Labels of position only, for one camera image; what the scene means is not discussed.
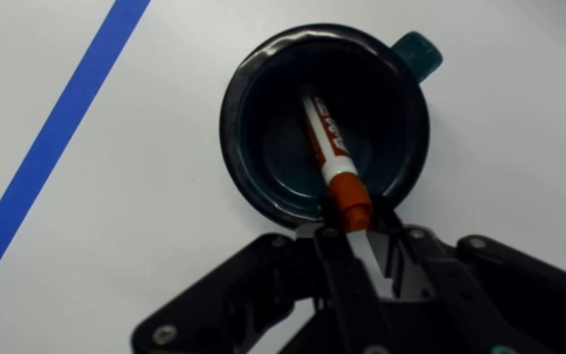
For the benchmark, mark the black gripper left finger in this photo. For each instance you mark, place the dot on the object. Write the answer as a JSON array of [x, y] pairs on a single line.
[[244, 295]]

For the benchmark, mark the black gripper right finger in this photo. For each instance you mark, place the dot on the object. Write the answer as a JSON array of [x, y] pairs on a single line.
[[506, 295]]

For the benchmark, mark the white marker with orange cap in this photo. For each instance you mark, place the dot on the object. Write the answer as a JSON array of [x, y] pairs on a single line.
[[335, 164]]

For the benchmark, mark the dark green mug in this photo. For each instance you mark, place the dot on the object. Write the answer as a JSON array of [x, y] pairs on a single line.
[[276, 158]]

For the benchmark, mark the blue tape line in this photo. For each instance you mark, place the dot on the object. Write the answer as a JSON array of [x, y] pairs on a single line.
[[54, 138]]

